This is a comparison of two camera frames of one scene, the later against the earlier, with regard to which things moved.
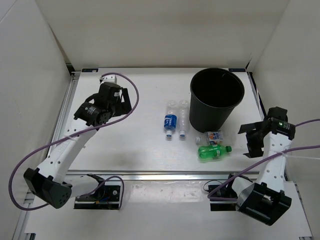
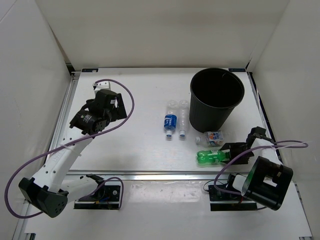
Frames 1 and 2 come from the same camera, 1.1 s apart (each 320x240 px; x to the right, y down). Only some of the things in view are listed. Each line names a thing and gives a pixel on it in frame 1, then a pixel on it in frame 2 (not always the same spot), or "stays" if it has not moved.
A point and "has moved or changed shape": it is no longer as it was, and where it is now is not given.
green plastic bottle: [213, 151] has moved or changed shape
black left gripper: [124, 107] → [119, 112]
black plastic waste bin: [214, 93] stays
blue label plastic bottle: [170, 119] stays
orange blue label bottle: [213, 137] stays
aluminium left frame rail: [73, 81] stays
